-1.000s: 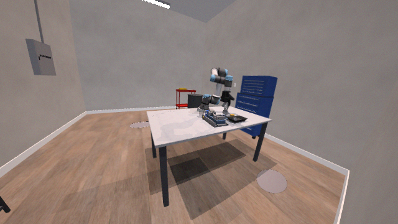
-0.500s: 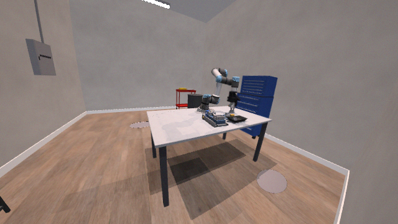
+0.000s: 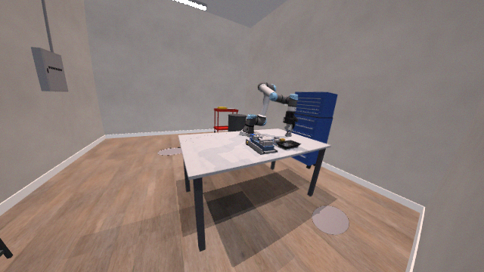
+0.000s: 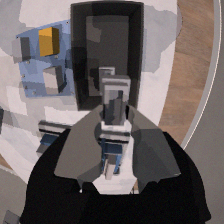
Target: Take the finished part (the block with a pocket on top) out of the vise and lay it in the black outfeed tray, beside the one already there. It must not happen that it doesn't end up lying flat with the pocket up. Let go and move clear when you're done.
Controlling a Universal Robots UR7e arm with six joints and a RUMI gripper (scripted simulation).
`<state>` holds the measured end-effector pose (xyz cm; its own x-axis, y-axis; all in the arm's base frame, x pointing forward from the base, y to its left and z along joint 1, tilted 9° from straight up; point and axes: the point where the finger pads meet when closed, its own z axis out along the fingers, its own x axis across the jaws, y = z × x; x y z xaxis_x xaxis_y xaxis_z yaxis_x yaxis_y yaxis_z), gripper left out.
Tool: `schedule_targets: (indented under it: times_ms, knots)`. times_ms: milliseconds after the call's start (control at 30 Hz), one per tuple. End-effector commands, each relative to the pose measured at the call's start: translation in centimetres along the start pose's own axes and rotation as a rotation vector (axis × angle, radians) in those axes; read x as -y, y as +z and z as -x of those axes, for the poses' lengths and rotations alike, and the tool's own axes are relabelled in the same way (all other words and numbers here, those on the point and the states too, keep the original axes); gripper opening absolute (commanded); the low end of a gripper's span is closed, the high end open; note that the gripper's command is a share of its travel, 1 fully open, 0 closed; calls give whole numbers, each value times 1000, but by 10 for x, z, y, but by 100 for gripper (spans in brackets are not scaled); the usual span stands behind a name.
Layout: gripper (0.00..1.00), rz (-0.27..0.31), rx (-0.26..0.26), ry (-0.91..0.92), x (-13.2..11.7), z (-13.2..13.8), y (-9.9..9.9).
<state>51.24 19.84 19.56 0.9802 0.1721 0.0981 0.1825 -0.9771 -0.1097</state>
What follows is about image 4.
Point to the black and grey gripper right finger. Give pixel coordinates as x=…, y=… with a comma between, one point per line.
x=158, y=157

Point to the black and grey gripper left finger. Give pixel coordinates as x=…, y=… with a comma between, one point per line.
x=73, y=158

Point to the yellow-brown block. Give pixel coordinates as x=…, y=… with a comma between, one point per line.
x=49, y=41

